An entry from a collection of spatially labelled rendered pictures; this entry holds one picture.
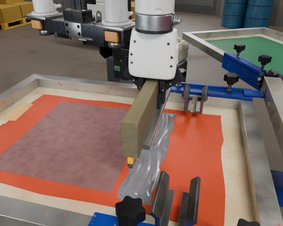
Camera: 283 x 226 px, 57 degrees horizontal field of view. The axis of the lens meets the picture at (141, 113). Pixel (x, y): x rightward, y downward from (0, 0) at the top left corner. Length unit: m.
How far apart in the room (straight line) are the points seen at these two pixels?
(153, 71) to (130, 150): 0.18
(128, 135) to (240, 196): 0.27
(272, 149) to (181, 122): 1.76
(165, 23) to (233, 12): 6.32
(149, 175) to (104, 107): 0.34
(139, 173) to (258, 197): 0.24
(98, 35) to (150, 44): 0.68
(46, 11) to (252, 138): 1.10
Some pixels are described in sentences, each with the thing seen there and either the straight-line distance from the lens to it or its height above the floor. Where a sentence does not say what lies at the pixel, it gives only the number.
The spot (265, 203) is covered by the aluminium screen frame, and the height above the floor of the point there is 0.99.
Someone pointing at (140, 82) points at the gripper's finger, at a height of 1.13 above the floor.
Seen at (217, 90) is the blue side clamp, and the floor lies 1.00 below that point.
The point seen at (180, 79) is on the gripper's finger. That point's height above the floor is 1.14.
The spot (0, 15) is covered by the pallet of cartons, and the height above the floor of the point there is 0.31.
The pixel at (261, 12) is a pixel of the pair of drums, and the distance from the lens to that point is 6.57.
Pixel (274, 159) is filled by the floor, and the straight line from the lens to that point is 2.36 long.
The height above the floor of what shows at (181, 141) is 0.96.
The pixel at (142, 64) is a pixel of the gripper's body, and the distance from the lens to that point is 0.55.
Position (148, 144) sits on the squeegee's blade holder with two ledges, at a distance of 0.48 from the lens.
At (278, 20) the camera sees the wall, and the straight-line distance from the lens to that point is 7.43.
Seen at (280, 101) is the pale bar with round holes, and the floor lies 1.04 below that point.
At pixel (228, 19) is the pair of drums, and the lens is 6.85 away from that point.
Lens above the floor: 1.36
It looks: 30 degrees down
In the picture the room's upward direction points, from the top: straight up
